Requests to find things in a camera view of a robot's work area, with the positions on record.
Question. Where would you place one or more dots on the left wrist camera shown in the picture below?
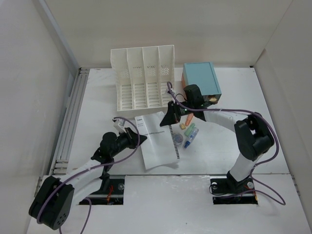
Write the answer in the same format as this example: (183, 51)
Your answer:
(119, 125)

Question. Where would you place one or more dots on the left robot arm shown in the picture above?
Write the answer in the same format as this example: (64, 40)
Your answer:
(58, 194)

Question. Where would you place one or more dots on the aluminium frame rail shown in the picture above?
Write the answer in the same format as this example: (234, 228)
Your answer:
(76, 86)

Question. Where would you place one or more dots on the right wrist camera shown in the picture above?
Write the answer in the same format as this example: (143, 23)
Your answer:
(170, 91)

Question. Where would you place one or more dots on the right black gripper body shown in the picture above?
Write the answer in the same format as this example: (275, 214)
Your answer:
(183, 111)

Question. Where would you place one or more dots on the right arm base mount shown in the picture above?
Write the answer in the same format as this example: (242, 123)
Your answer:
(227, 191)

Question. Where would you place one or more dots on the white spiral manual booklet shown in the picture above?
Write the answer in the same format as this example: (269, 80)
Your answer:
(159, 148)

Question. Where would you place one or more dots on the orange highlighter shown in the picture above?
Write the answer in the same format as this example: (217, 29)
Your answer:
(189, 119)

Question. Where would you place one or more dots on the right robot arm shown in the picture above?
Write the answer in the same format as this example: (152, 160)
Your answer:
(254, 135)

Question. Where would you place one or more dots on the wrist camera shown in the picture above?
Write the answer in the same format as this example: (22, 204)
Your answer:
(170, 91)
(119, 125)

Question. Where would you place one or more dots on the teal orange drawer box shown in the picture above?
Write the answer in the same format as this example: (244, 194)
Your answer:
(203, 75)

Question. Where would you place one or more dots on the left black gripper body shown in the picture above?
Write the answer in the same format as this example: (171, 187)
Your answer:
(123, 142)

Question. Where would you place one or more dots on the green highlighter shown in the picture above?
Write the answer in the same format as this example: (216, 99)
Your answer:
(189, 129)

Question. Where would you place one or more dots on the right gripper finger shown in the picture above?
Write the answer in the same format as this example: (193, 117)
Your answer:
(173, 115)
(199, 114)

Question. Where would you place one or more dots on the clear blue glue bottle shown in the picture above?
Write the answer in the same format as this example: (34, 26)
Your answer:
(191, 137)

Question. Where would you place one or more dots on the clear round pin container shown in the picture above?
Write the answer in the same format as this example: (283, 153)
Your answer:
(178, 138)

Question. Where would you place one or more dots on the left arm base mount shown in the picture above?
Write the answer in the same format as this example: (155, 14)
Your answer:
(110, 192)

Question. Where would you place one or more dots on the white file organizer rack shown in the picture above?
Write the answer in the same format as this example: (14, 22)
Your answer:
(142, 74)

